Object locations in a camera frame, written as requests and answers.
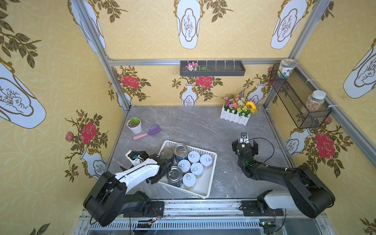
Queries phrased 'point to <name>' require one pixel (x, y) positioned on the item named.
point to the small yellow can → (189, 180)
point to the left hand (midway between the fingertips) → (129, 158)
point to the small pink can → (206, 160)
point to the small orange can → (193, 156)
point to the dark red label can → (167, 153)
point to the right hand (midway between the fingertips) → (248, 140)
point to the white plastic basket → (203, 185)
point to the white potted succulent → (134, 123)
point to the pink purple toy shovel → (154, 129)
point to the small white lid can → (183, 165)
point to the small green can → (197, 169)
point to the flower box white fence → (237, 109)
